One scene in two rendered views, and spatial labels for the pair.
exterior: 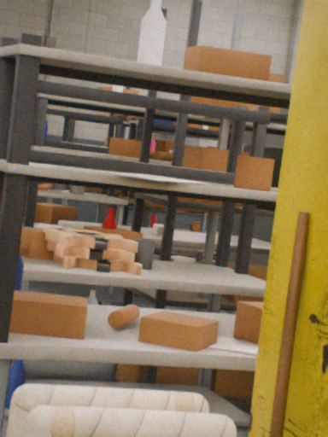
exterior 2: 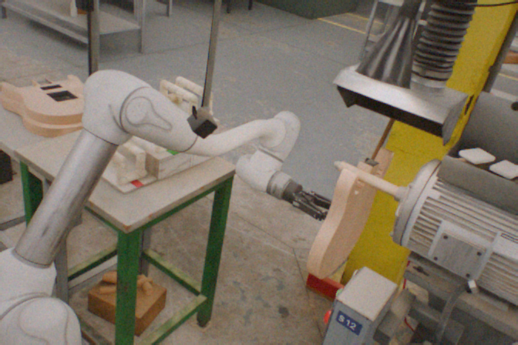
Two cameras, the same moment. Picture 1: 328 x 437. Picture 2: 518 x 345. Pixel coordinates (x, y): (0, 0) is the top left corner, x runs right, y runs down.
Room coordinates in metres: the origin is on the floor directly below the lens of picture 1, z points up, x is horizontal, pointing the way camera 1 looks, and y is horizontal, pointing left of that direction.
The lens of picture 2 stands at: (0.25, -1.52, 1.90)
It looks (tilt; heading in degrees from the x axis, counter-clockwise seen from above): 30 degrees down; 51
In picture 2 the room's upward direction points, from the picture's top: 11 degrees clockwise
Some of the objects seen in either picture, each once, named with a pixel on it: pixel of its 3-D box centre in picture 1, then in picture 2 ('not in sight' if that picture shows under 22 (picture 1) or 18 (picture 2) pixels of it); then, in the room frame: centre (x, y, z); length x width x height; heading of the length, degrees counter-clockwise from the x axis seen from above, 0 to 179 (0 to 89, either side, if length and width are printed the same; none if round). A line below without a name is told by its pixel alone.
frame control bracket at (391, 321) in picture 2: not in sight; (395, 316); (1.15, -1.09, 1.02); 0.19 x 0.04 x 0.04; 20
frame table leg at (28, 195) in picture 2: not in sight; (37, 248); (0.53, 0.17, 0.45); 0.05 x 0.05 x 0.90; 20
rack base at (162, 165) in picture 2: not in sight; (151, 149); (0.93, -0.03, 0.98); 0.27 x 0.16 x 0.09; 108
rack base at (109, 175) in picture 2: not in sight; (117, 169); (0.78, -0.07, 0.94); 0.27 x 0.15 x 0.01; 108
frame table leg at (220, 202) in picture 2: not in sight; (213, 256); (1.19, -0.17, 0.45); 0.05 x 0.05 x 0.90; 20
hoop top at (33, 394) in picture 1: (113, 404); (194, 88); (1.12, 0.03, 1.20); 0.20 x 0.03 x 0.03; 106
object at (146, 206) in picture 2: not in sight; (129, 233); (0.86, 0.00, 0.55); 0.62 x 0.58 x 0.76; 110
